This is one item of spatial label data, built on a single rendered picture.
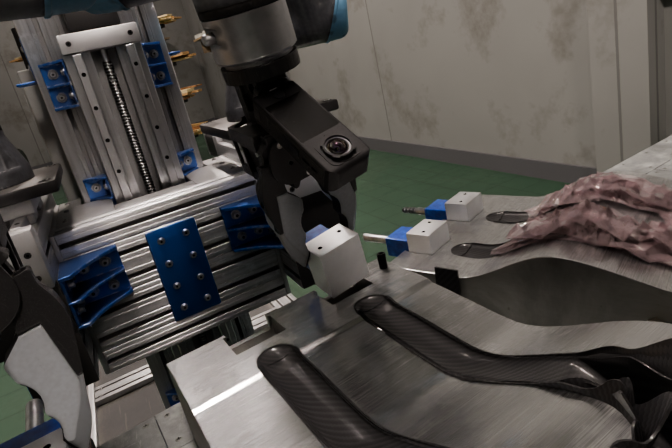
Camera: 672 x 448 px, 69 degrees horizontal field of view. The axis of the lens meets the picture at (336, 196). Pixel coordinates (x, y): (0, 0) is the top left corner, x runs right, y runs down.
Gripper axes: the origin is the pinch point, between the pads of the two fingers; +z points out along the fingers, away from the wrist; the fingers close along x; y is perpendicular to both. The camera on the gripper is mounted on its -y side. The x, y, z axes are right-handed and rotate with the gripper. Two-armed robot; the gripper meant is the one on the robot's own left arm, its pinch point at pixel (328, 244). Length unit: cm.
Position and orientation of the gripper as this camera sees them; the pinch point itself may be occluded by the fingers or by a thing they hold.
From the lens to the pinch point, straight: 52.2
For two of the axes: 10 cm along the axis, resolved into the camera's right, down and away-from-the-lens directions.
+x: -7.9, 4.6, -4.0
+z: 2.5, 8.5, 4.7
